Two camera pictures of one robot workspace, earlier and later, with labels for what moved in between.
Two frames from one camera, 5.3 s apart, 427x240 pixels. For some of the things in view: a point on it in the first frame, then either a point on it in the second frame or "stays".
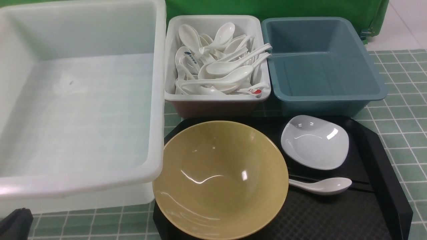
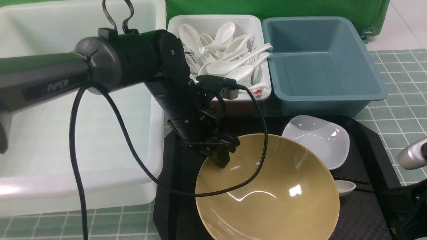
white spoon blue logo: (183, 56) stays
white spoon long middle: (230, 68) stays
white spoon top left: (189, 37) stays
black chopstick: (323, 177) → (352, 180)
